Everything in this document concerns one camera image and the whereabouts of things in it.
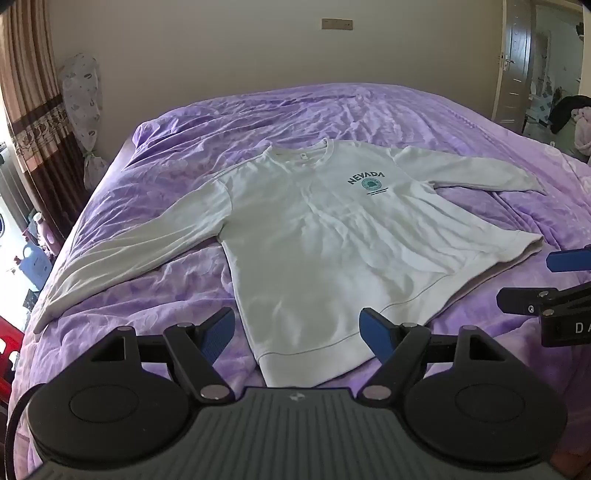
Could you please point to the dark clothing pile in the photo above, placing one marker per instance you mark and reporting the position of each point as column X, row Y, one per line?
column 565, row 110

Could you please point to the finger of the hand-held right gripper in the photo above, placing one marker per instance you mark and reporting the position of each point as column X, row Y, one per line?
column 517, row 300
column 561, row 261

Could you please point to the white sweatshirt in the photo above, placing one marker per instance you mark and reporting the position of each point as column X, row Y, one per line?
column 332, row 240

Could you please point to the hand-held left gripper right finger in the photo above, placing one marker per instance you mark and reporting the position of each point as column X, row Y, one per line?
column 376, row 333

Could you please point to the brown patterned curtain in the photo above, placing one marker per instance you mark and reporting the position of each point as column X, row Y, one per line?
column 34, row 115

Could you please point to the beige wall plate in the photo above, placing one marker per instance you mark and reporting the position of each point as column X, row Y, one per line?
column 336, row 24

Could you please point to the floral fabric covered fan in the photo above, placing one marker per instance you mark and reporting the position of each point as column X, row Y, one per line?
column 83, row 101

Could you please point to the wooden door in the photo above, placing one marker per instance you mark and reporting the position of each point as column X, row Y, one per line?
column 515, row 55

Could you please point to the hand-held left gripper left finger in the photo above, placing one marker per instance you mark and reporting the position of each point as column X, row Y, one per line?
column 219, row 333

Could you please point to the blue plastic bottle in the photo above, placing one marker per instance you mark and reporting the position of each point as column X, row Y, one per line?
column 34, row 265

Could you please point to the purple floral blanket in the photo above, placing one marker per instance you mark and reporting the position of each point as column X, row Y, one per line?
column 175, row 152

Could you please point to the red plastic object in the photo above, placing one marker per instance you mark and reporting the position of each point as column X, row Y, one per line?
column 8, row 350

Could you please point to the pink cloth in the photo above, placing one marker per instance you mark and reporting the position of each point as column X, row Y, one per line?
column 582, row 131

